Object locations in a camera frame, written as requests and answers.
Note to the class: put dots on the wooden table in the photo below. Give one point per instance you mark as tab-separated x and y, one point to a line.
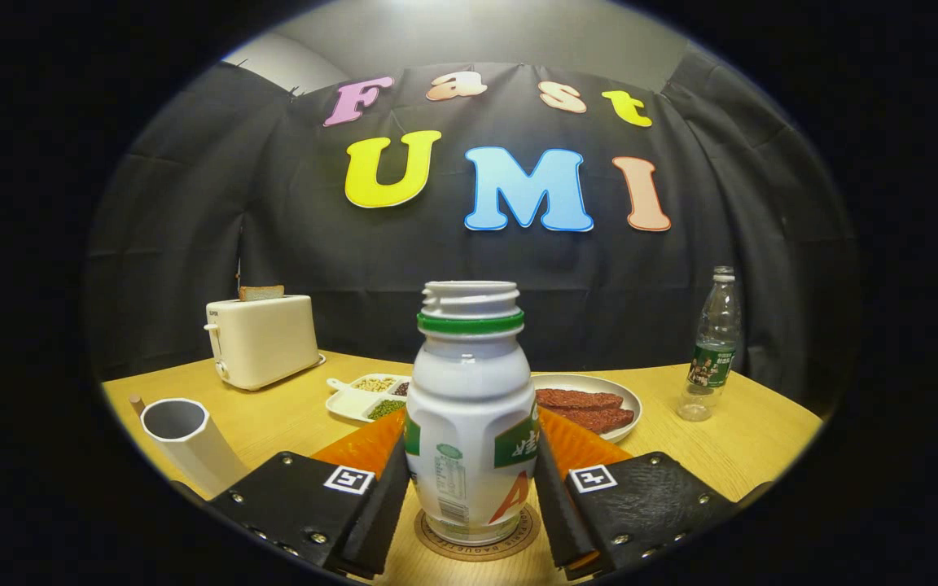
754	448

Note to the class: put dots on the clear plastic water bottle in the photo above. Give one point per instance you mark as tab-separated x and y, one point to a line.
713	342

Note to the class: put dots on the round wooden coaster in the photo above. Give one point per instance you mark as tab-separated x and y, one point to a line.
428	539

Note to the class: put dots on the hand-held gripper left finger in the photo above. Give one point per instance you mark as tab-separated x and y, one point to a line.
298	505

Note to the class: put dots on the white juice bottle green label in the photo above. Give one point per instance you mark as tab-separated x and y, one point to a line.
469	391

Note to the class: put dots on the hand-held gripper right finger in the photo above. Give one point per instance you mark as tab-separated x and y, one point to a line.
648	505

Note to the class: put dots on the white divided dish with beans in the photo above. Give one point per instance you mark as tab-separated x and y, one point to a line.
351	400

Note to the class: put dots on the black backdrop cloth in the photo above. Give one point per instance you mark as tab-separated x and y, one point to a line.
273	244

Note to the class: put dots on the toast slice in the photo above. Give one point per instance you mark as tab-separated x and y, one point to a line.
261	293

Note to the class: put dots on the cream toaster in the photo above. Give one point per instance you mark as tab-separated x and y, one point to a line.
265	342

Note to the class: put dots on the white round plate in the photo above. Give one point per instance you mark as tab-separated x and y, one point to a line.
630	403

